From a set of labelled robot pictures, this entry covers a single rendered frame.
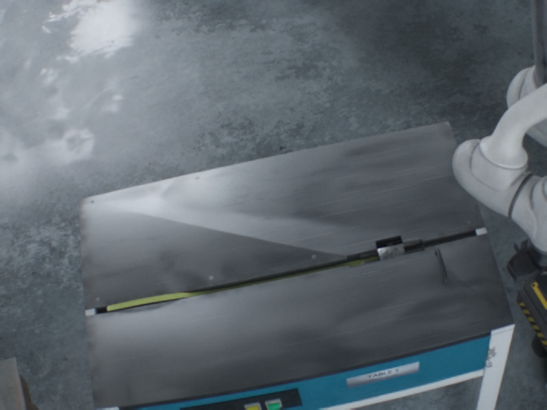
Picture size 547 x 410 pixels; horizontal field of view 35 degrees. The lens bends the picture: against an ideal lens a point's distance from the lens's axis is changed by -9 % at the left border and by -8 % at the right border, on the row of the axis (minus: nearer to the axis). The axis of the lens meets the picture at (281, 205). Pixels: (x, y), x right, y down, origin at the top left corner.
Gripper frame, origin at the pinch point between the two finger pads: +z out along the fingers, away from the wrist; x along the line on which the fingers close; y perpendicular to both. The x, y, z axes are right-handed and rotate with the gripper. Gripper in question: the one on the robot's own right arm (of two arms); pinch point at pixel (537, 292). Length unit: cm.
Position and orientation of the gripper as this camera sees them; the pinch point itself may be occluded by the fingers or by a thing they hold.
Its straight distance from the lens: 198.8
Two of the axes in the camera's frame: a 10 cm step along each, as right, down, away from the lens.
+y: 9.1, -3.9, 1.4
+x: -4.0, -7.1, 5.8
